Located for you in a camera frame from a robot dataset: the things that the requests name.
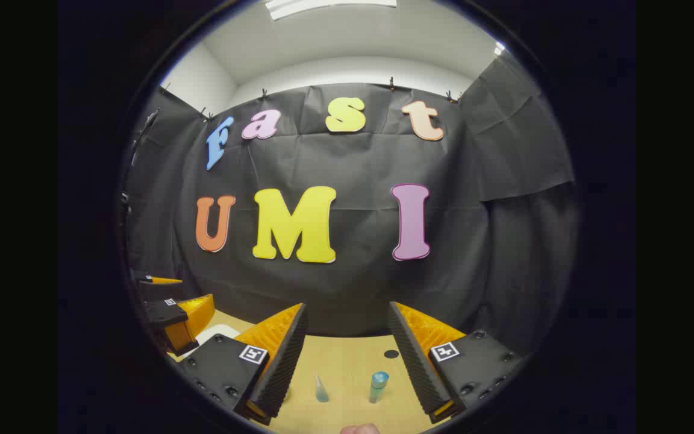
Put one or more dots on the long ceiling light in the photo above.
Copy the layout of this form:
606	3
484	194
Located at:
323	6

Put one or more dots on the small clear cone bottle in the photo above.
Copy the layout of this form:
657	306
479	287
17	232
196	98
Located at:
321	393

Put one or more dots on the small ceiling light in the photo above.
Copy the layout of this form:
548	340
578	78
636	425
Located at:
499	48

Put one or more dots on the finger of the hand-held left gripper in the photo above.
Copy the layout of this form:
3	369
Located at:
163	313
157	290

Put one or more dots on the black backdrop cloth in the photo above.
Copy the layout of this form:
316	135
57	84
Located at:
353	289

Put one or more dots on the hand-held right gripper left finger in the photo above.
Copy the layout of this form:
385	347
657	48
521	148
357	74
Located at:
284	367

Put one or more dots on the white suitcase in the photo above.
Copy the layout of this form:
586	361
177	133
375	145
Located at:
217	333

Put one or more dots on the clear blue-capped bottle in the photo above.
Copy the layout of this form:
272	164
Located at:
377	389

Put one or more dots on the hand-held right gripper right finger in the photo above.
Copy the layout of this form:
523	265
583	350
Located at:
416	367

